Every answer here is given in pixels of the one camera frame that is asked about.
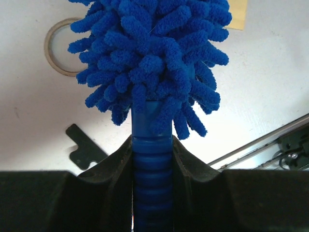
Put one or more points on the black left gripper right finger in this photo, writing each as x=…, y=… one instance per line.
x=236, y=200

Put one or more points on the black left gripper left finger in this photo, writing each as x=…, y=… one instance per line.
x=97, y=200

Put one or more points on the blue microfiber duster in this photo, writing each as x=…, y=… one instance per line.
x=152, y=60

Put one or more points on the black T-shaped part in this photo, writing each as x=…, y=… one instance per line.
x=87, y=150

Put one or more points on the roll of masking tape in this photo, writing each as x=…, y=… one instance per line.
x=47, y=46

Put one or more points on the metal rail with mounts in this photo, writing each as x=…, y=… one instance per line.
x=286, y=148

